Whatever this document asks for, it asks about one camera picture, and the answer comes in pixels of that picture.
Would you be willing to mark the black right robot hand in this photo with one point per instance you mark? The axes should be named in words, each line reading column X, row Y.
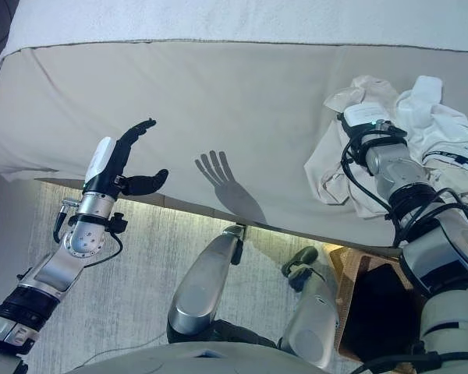
column 366, row 117

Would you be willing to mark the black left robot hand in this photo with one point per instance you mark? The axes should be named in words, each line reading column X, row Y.
column 105, row 167

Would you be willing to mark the cream cloth garment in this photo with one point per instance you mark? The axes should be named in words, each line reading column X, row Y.
column 327, row 171

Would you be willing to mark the black knit garment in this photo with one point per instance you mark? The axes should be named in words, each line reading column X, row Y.
column 378, row 304

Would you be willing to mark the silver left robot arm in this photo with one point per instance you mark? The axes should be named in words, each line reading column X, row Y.
column 82, row 241

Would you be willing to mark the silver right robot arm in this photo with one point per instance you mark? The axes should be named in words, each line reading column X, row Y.
column 398, row 167

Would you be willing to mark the woven wicker basket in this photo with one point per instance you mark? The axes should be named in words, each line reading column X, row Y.
column 343, row 265

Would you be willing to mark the pale textured bed blanket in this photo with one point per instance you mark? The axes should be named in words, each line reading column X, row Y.
column 218, row 19

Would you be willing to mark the grey striped rug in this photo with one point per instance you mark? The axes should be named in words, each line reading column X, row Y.
column 140, row 272

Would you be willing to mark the silver left robot leg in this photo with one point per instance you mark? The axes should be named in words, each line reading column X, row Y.
column 203, row 280

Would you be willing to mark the silver robot leg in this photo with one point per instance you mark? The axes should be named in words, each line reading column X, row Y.
column 203, row 280
column 316, row 311

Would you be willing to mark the silver right robot leg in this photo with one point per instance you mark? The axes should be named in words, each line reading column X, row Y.
column 316, row 311

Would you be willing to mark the grey robot torso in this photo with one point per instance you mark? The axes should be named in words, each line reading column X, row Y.
column 160, row 362

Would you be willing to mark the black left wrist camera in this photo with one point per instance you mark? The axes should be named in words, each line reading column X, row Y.
column 119, row 224

